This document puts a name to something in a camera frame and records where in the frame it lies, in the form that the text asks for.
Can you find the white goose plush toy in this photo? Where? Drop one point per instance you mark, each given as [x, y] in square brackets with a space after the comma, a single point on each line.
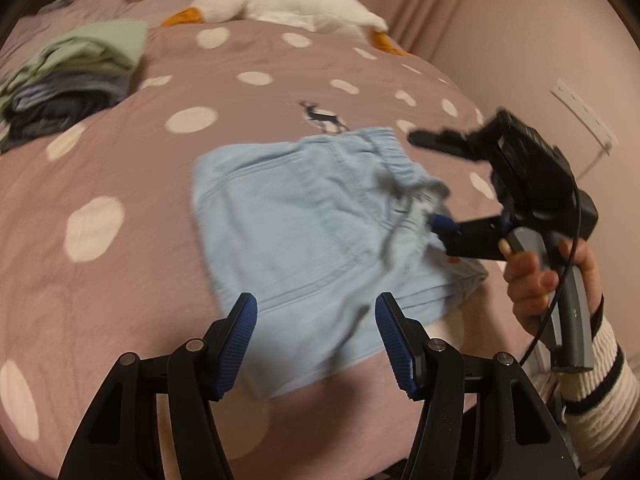
[348, 18]

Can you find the striped sweater right forearm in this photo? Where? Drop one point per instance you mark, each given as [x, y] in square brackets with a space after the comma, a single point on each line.
[601, 407]

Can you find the lilac crumpled blanket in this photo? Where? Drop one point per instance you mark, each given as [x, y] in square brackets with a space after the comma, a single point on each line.
[33, 31]

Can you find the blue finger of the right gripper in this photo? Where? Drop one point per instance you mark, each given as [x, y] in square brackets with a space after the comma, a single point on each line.
[466, 146]
[475, 239]

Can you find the folded green garment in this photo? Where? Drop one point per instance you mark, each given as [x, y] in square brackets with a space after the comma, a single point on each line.
[112, 48]

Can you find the pink polka dot duvet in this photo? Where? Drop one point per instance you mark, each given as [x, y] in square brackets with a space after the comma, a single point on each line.
[100, 252]

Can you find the person right hand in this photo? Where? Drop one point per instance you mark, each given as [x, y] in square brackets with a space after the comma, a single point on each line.
[530, 287]

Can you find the white wall power strip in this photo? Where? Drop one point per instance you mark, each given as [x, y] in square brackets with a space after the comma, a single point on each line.
[586, 115]

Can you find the light blue strawberry pants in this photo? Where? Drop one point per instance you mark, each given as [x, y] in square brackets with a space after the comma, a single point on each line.
[315, 230]

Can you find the folded dark jeans stack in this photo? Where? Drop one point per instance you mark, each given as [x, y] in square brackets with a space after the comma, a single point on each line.
[57, 102]

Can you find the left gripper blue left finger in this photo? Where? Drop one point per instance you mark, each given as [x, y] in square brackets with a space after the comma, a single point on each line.
[119, 436]

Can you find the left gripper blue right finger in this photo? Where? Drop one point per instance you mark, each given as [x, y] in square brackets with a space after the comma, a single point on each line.
[481, 418]

